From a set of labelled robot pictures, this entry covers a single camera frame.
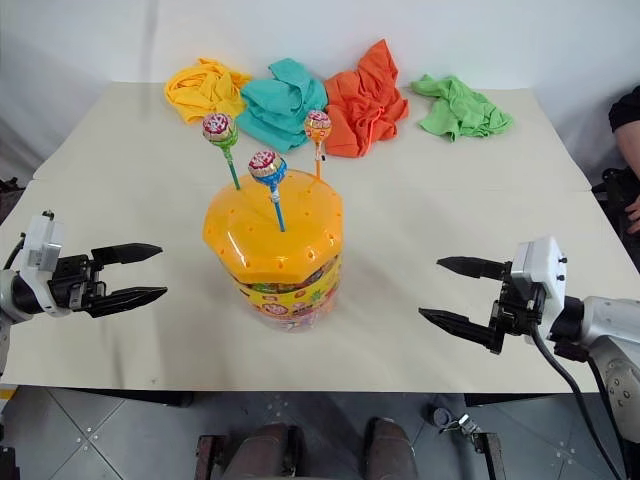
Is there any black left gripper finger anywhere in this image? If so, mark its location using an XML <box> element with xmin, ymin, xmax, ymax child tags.
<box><xmin>90</xmin><ymin>243</ymin><xmax>164</xmax><ymax>266</ymax></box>
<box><xmin>85</xmin><ymin>286</ymin><xmax>169</xmax><ymax>319</ymax></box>

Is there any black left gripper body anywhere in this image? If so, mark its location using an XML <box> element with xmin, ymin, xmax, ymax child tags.
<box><xmin>48</xmin><ymin>253</ymin><xmax>108</xmax><ymax>314</ymax></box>

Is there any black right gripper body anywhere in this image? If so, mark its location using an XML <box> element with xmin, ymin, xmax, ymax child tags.
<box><xmin>487</xmin><ymin>261</ymin><xmax>549</xmax><ymax>345</ymax></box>

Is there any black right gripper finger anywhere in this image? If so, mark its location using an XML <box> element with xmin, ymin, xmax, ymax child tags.
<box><xmin>418</xmin><ymin>307</ymin><xmax>506</xmax><ymax>356</ymax></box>
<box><xmin>436</xmin><ymin>256</ymin><xmax>514</xmax><ymax>282</ymax></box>

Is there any green stick lollipop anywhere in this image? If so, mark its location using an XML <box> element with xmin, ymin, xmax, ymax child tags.
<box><xmin>201</xmin><ymin>112</ymin><xmax>242</xmax><ymax>191</ymax></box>

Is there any orange lollipop display jar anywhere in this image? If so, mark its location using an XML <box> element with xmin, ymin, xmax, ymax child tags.
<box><xmin>201</xmin><ymin>168</ymin><xmax>346</xmax><ymax>333</ymax></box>

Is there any blue stick lollipop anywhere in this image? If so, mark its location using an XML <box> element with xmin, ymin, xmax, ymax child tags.
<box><xmin>247</xmin><ymin>149</ymin><xmax>288</xmax><ymax>234</ymax></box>

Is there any orange stick lollipop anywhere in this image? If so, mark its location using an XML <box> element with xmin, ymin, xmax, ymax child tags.
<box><xmin>303</xmin><ymin>109</ymin><xmax>333</xmax><ymax>181</ymax></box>

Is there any dark rounded robot foot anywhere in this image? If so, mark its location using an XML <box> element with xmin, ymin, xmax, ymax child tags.
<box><xmin>230</xmin><ymin>422</ymin><xmax>306</xmax><ymax>480</ymax></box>
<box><xmin>363</xmin><ymin>416</ymin><xmax>419</xmax><ymax>480</ymax></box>

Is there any light green crumpled cloth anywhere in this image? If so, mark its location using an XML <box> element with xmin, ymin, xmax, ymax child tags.
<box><xmin>410</xmin><ymin>73</ymin><xmax>515</xmax><ymax>143</ymax></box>

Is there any yellow crumpled cloth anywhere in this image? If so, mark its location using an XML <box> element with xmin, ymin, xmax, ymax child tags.
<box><xmin>163</xmin><ymin>57</ymin><xmax>254</xmax><ymax>126</ymax></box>

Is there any orange crumpled cloth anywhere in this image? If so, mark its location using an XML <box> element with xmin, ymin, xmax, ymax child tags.
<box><xmin>323</xmin><ymin>38</ymin><xmax>410</xmax><ymax>159</ymax></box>

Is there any seated person in black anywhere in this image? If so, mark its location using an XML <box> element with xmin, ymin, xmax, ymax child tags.
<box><xmin>607</xmin><ymin>84</ymin><xmax>640</xmax><ymax>236</ymax></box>

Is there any teal crumpled cloth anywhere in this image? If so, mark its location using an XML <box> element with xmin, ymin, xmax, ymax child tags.
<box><xmin>234</xmin><ymin>57</ymin><xmax>329</xmax><ymax>154</ymax></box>

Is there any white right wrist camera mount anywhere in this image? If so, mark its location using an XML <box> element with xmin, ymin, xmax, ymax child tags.
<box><xmin>509</xmin><ymin>236</ymin><xmax>570</xmax><ymax>341</ymax></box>

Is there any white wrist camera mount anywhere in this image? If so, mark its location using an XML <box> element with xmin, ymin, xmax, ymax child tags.
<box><xmin>509</xmin><ymin>236</ymin><xmax>570</xmax><ymax>341</ymax></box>
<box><xmin>20</xmin><ymin>210</ymin><xmax>67</xmax><ymax>315</ymax></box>

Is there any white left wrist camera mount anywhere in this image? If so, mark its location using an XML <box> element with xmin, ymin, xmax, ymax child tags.
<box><xmin>20</xmin><ymin>210</ymin><xmax>67</xmax><ymax>315</ymax></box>

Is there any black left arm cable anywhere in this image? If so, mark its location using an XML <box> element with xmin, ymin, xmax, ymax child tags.
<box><xmin>2</xmin><ymin>232</ymin><xmax>27</xmax><ymax>272</ymax></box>

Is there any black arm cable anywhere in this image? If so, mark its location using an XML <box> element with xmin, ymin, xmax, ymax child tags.
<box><xmin>2</xmin><ymin>232</ymin><xmax>27</xmax><ymax>272</ymax></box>
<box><xmin>529</xmin><ymin>324</ymin><xmax>629</xmax><ymax>480</ymax></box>

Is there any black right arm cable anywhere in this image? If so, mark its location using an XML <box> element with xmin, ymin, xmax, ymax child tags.
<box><xmin>529</xmin><ymin>324</ymin><xmax>629</xmax><ymax>480</ymax></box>

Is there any black chair frame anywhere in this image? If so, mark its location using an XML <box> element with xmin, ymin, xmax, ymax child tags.
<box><xmin>591</xmin><ymin>167</ymin><xmax>640</xmax><ymax>241</ymax></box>

